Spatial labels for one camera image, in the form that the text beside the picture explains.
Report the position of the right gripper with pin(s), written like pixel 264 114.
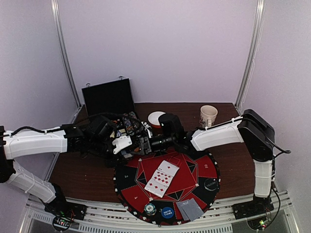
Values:
pixel 147 144

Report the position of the blue small blind button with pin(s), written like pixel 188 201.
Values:
pixel 167 212

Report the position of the left aluminium frame post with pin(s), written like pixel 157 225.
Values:
pixel 64 54

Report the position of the face-up diamonds card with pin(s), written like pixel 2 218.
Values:
pixel 162 177
pixel 156 188

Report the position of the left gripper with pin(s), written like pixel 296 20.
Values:
pixel 111 162

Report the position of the dealt face-down card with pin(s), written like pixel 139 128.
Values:
pixel 185 209
pixel 196 210

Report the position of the white bowl orange outside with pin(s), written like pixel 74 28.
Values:
pixel 153 118

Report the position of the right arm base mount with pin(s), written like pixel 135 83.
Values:
pixel 258 214

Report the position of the blue backed card deck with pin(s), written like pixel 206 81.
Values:
pixel 126 154

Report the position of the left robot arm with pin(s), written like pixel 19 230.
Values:
pixel 67 138

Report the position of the chip row in case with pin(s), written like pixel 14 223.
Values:
pixel 128 125
pixel 136 122

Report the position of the stack of poker chips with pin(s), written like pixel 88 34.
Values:
pixel 150 209

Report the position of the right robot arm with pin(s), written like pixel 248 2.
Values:
pixel 249 128

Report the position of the cream ceramic mug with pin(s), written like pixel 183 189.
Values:
pixel 208 115

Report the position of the black poker chip case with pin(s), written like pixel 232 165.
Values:
pixel 113 100

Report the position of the round red black poker mat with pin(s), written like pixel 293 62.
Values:
pixel 131 179

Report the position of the right aluminium frame post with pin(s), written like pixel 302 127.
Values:
pixel 250 62

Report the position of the aluminium frame post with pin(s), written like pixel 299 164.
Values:
pixel 64 54
pixel 250 62

